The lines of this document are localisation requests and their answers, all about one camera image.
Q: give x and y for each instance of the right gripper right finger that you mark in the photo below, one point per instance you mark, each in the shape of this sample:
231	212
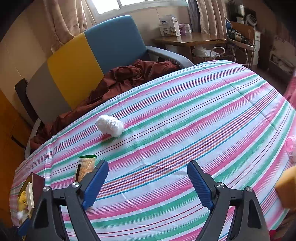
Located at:
248	221

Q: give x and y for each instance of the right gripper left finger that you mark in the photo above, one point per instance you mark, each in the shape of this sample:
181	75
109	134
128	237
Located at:
47	220

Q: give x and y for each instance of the cracker snack packet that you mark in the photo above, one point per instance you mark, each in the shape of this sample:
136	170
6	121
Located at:
86	164

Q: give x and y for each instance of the cream cardboard box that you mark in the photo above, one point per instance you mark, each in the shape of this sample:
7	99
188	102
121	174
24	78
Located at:
30	197

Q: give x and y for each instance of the gold metal tin box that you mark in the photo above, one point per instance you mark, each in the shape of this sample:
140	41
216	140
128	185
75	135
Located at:
38	185

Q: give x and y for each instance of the wooden wardrobe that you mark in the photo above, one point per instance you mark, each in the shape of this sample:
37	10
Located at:
11	156

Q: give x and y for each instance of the pink plastic object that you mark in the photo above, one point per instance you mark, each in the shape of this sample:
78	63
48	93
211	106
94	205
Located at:
290	146

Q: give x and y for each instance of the striped bed sheet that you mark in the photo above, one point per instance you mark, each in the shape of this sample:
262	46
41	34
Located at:
220	114

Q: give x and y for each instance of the grey yellow blue headboard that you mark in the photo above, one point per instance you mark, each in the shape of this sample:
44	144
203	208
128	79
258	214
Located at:
73	71

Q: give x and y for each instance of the dark red blanket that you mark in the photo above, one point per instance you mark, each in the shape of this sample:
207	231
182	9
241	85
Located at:
117	81

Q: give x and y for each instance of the wooden desk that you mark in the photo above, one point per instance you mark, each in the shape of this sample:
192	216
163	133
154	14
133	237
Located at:
188	41

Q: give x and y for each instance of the pink floral curtain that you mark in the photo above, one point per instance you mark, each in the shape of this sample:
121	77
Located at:
67	19

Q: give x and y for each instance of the white appliance box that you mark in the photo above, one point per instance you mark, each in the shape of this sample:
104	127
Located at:
169	26

